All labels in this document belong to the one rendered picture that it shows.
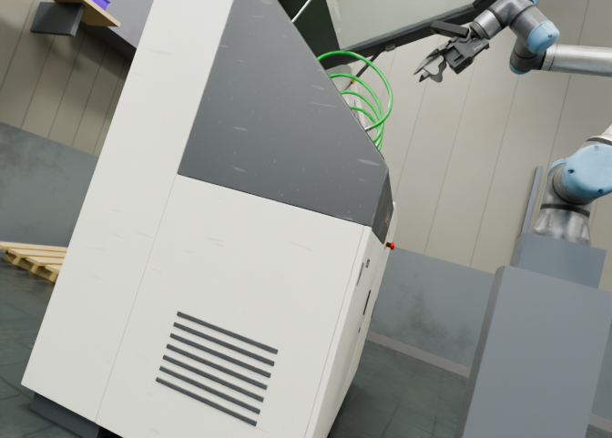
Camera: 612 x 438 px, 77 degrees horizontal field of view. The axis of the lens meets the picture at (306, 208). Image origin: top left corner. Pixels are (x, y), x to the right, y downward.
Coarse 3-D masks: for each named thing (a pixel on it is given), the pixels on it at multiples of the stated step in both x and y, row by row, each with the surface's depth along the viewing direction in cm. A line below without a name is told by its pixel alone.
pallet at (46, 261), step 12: (12, 252) 248; (24, 252) 250; (36, 252) 260; (48, 252) 271; (60, 252) 282; (24, 264) 258; (36, 264) 239; (48, 264) 244; (60, 264) 251; (48, 276) 249
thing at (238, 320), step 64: (192, 192) 109; (192, 256) 106; (256, 256) 102; (320, 256) 97; (128, 320) 108; (192, 320) 103; (256, 320) 99; (320, 320) 95; (128, 384) 105; (192, 384) 100; (256, 384) 96; (320, 384) 93
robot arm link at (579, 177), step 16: (608, 128) 94; (592, 144) 92; (608, 144) 90; (576, 160) 90; (592, 160) 89; (608, 160) 88; (560, 176) 97; (576, 176) 90; (592, 176) 89; (608, 176) 88; (560, 192) 100; (576, 192) 93; (592, 192) 89; (608, 192) 89
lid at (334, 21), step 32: (288, 0) 133; (320, 0) 137; (352, 0) 143; (384, 0) 147; (416, 0) 151; (448, 0) 155; (480, 0) 159; (320, 32) 154; (352, 32) 161; (384, 32) 166; (416, 32) 168
